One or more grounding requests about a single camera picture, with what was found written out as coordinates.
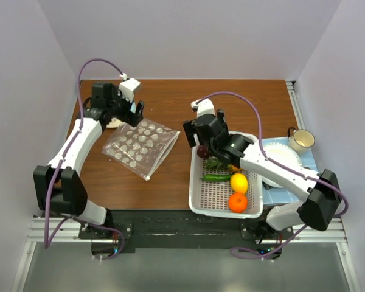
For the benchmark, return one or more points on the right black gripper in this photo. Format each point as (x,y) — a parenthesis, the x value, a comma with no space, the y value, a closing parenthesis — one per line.
(190,129)

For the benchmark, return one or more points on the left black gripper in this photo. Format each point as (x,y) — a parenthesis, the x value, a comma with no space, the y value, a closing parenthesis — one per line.
(130,117)

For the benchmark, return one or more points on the dark purple fake plum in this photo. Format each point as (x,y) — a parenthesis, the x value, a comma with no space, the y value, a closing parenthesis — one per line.
(202,152)

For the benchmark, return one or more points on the clear zip top bag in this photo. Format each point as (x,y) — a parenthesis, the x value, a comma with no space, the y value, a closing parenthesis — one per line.
(143,148)

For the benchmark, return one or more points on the green fake pepper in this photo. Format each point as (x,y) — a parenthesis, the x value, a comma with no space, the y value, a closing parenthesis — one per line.
(217,178)

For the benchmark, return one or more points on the yellow fake lemon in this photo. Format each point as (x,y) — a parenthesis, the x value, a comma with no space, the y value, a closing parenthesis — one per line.
(239,183)

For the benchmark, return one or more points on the orange fake tomato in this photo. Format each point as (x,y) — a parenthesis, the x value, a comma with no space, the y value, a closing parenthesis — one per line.
(238,203)

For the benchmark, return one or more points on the orange fake carrot bunch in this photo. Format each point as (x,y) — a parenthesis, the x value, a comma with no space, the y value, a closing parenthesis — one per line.
(215,164)

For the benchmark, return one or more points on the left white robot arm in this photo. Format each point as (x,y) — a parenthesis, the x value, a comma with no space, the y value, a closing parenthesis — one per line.
(58,186)

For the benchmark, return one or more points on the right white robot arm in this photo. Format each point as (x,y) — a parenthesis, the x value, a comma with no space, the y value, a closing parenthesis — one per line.
(318,194)

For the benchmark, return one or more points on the cream and blue plate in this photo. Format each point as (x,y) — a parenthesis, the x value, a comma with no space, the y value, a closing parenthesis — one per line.
(114,123)

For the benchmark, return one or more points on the white perforated plastic basket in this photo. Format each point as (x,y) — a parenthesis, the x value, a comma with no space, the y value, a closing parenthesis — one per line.
(211,198)

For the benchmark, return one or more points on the white paper plate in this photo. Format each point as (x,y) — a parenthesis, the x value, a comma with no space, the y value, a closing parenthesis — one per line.
(282,154)

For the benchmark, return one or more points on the cream enamel mug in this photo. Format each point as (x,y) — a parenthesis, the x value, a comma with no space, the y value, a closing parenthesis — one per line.
(300,140)

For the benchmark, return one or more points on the blue checked cloth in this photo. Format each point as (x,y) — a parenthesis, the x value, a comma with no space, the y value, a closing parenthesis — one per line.
(276,196)

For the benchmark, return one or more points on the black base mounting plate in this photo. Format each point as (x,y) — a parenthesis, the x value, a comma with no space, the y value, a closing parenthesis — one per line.
(129,230)

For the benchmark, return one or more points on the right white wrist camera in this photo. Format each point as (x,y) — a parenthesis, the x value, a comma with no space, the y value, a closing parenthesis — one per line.
(203,107)

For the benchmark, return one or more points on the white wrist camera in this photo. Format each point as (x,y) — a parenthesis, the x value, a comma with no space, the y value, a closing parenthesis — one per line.
(203,107)
(128,88)

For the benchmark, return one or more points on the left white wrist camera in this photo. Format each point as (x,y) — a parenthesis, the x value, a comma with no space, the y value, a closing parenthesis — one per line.
(128,88)

